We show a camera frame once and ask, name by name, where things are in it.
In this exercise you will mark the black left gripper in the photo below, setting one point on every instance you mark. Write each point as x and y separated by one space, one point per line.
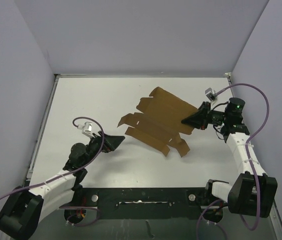
111 142

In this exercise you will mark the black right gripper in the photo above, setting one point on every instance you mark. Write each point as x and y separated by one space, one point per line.
200 118

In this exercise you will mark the brown cardboard box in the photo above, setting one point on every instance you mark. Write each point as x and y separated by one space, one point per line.
158 122

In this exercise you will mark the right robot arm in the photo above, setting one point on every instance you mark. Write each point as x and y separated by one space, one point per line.
253 192

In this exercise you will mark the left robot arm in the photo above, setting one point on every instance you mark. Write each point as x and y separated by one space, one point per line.
27 206

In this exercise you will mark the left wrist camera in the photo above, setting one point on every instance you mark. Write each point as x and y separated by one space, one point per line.
86 129

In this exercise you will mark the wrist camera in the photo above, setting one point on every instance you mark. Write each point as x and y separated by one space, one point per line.
211 95
86 129

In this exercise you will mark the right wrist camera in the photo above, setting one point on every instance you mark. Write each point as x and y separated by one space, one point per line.
211 95

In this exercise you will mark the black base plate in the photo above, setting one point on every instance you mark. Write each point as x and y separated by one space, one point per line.
154 203

